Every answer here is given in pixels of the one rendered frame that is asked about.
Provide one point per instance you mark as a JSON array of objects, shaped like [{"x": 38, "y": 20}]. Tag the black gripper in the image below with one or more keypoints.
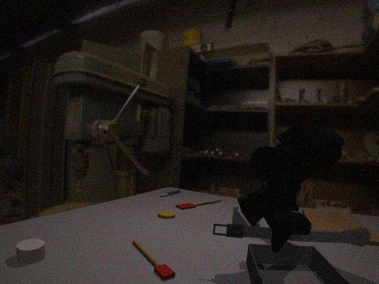
[{"x": 283, "y": 221}]

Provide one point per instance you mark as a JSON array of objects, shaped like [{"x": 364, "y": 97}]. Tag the red spatula with wooden handle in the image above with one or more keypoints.
[{"x": 189, "y": 205}]

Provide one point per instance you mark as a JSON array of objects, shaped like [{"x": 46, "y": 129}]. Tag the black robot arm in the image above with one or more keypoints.
[{"x": 309, "y": 149}]

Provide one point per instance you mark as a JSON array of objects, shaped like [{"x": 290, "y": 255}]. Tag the yellow flat round disc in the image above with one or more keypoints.
[{"x": 166, "y": 214}]

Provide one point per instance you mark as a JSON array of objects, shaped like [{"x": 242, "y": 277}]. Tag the wooden board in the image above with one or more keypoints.
[{"x": 322, "y": 220}]

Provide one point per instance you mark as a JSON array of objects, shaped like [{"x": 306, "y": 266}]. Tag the grey cylinder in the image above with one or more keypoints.
[{"x": 30, "y": 251}]

